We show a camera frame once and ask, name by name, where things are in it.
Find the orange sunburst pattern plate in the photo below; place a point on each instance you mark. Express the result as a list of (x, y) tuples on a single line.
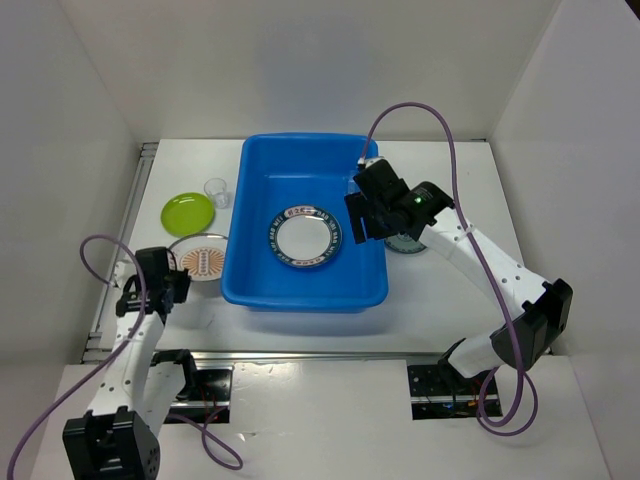
[(202, 255)]

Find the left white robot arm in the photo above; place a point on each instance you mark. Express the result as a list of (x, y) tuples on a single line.
[(117, 437)]

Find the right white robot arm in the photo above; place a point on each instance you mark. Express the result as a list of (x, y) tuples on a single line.
[(537, 308)]

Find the small blue patterned plate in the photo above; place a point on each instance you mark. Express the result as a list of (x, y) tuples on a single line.
[(404, 244)]

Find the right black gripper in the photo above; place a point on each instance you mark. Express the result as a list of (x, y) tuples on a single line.
[(358, 206)]

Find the green plastic plate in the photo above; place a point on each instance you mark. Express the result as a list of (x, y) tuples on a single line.
[(186, 214)]

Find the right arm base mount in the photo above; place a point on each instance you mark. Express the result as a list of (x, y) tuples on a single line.
[(432, 398)]

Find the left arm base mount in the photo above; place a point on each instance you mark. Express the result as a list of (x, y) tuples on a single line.
[(206, 388)]

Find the blue plastic bin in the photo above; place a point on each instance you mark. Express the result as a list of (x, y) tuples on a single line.
[(281, 170)]

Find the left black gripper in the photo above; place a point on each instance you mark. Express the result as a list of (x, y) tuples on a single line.
[(183, 281)]

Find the dark green lettered plate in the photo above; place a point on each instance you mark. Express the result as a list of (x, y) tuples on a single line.
[(305, 236)]

